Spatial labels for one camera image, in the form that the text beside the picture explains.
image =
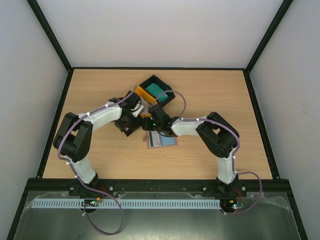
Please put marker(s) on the grey slotted cable duct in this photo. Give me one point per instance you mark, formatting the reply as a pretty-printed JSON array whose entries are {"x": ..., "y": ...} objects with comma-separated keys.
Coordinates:
[{"x": 158, "y": 204}]

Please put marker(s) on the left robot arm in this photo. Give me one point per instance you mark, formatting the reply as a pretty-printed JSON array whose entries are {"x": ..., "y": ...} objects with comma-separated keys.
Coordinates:
[{"x": 73, "y": 138}]

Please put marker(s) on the teal card stack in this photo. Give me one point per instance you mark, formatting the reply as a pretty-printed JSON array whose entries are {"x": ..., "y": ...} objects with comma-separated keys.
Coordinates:
[{"x": 155, "y": 90}]

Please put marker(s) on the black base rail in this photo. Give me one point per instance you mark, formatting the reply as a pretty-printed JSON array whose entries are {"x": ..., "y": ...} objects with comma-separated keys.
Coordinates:
[{"x": 208, "y": 188}]

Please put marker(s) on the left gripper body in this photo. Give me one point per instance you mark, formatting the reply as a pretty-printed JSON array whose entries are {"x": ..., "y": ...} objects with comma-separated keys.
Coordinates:
[{"x": 130, "y": 122}]

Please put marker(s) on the yellow bin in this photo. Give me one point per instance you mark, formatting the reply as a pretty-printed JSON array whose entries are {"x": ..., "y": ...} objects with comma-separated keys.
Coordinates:
[{"x": 147, "y": 100}]

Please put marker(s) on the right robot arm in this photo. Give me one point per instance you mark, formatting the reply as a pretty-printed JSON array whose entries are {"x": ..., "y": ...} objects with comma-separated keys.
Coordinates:
[{"x": 221, "y": 139}]

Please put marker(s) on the white card with stripe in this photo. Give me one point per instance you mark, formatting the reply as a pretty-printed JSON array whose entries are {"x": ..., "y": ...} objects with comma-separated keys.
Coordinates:
[{"x": 154, "y": 140}]

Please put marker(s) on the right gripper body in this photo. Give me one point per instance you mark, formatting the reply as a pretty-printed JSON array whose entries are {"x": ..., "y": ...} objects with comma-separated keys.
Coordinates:
[{"x": 147, "y": 123}]

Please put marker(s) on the black enclosure frame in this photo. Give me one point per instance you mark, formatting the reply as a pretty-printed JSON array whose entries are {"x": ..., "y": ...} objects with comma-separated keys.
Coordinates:
[{"x": 276, "y": 183}]

